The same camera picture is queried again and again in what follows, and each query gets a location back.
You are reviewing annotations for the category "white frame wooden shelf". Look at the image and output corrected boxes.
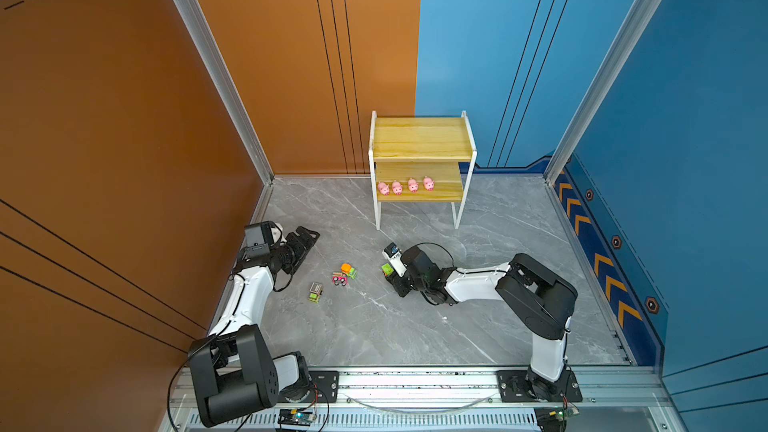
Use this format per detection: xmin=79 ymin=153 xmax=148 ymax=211
xmin=368 ymin=111 xmax=478 ymax=229

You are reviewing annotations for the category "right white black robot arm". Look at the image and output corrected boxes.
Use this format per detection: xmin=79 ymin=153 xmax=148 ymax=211
xmin=382 ymin=243 xmax=583 ymax=407

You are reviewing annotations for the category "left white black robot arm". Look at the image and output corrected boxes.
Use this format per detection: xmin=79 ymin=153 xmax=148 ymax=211
xmin=186 ymin=221 xmax=320 ymax=427

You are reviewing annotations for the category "green beige toy truck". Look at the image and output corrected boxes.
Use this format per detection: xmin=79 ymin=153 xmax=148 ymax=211
xmin=308 ymin=282 xmax=324 ymax=303

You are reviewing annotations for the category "pink toy truck left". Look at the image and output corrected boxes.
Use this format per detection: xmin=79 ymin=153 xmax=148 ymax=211
xmin=332 ymin=273 xmax=348 ymax=287

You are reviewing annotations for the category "orange green mixer truck toy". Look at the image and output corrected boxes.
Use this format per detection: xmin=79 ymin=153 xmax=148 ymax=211
xmin=340 ymin=263 xmax=357 ymax=279

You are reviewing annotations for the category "left green circuit board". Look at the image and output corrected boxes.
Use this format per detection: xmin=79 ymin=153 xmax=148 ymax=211
xmin=276 ymin=409 xmax=317 ymax=431

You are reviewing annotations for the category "green circuit board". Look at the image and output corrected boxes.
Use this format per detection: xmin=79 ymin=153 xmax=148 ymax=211
xmin=276 ymin=409 xmax=317 ymax=431
xmin=534 ymin=407 xmax=580 ymax=432

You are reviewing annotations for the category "right green circuit board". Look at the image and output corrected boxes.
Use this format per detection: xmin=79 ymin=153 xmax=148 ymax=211
xmin=534 ymin=407 xmax=580 ymax=432

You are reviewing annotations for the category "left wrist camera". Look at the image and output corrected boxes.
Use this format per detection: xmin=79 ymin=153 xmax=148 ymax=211
xmin=263 ymin=221 xmax=283 ymax=247

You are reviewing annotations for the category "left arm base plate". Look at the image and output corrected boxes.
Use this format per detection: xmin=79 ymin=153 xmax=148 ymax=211
xmin=277 ymin=369 xmax=340 ymax=405

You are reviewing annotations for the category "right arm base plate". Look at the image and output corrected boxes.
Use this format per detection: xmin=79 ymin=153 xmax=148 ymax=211
xmin=496 ymin=367 xmax=583 ymax=404

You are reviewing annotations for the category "aluminium front rail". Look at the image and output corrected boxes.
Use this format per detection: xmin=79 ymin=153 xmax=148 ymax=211
xmin=170 ymin=365 xmax=673 ymax=409

